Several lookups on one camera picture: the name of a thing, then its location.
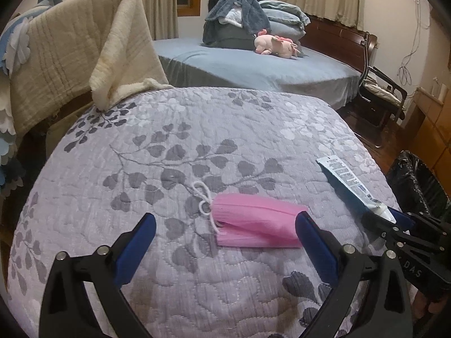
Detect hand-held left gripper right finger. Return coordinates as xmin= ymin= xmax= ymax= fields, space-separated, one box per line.
xmin=295 ymin=211 xmax=413 ymax=338

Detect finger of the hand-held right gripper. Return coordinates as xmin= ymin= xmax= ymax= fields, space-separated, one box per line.
xmin=361 ymin=213 xmax=406 ymax=246
xmin=389 ymin=208 xmax=416 ymax=233

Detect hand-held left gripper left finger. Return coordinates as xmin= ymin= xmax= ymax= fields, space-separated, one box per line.
xmin=39 ymin=213 xmax=157 ymax=338

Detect black bag trash bin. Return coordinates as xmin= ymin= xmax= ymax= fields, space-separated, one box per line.
xmin=386 ymin=150 xmax=451 ymax=219

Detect white toothpaste tube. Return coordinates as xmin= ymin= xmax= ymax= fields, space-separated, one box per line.
xmin=316 ymin=155 xmax=397 ymax=223

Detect pink face mask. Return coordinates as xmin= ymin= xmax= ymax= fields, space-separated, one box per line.
xmin=192 ymin=182 xmax=306 ymax=249

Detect person's right hand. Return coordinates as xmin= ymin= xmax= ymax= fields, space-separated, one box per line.
xmin=412 ymin=289 xmax=451 ymax=319

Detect wooden cabinet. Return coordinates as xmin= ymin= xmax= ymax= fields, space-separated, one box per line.
xmin=402 ymin=0 xmax=451 ymax=198

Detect black metal chair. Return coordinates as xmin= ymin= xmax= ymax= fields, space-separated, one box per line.
xmin=352 ymin=32 xmax=407 ymax=148

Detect grey floral quilt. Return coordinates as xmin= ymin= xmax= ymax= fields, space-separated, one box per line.
xmin=7 ymin=86 xmax=402 ymax=338

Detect pale chair cushion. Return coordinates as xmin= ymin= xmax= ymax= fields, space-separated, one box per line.
xmin=363 ymin=77 xmax=404 ymax=104

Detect olive cloth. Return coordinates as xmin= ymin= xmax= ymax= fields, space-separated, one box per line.
xmin=44 ymin=121 xmax=76 ymax=159

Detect bed with blue sheet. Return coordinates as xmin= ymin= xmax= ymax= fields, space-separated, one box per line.
xmin=153 ymin=35 xmax=363 ymax=110

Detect dark wooden headboard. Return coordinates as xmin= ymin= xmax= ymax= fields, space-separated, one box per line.
xmin=303 ymin=13 xmax=379 ymax=74

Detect pink plush toy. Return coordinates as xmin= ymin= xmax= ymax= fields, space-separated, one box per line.
xmin=254 ymin=29 xmax=302 ymax=59

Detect beige striped blanket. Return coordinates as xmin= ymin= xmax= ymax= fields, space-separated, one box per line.
xmin=7 ymin=0 xmax=173 ymax=136

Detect light blue folded duvet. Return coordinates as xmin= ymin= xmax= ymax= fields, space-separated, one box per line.
xmin=259 ymin=0 xmax=311 ymax=39

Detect blue white scalloped blanket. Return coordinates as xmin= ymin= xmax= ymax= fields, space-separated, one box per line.
xmin=0 ymin=0 xmax=64 ymax=198

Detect grey-blue fleece robe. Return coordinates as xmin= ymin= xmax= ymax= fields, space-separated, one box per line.
xmin=204 ymin=0 xmax=272 ymax=37

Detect white wall cable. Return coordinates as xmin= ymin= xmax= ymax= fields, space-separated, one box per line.
xmin=400 ymin=0 xmax=434 ymax=85

